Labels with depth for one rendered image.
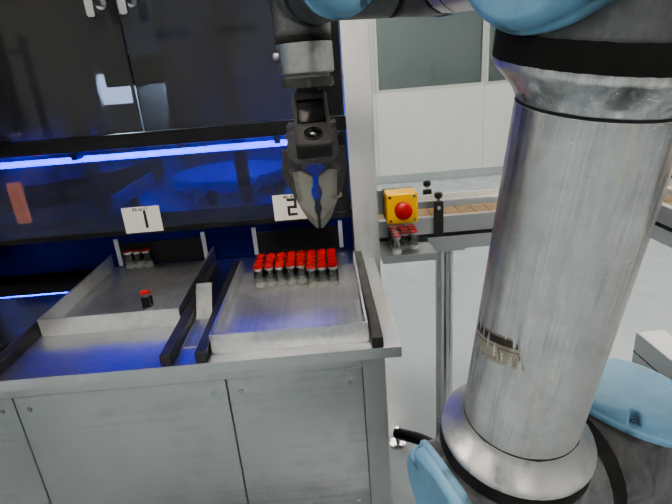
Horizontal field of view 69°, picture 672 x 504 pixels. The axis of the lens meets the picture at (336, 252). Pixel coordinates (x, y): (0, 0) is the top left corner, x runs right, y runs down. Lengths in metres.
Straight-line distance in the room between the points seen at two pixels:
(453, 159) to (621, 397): 5.55
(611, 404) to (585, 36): 0.33
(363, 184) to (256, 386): 0.60
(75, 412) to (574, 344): 1.34
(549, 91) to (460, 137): 5.70
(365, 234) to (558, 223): 0.89
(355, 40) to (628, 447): 0.86
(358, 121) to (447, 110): 4.81
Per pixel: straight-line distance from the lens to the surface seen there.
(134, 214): 1.19
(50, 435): 1.58
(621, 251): 0.30
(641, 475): 0.51
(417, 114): 5.81
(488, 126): 6.04
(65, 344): 1.02
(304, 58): 0.68
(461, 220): 1.29
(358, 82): 1.08
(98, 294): 1.20
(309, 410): 1.37
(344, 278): 1.05
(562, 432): 0.38
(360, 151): 1.10
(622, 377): 0.54
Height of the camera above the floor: 1.30
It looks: 20 degrees down
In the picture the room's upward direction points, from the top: 5 degrees counter-clockwise
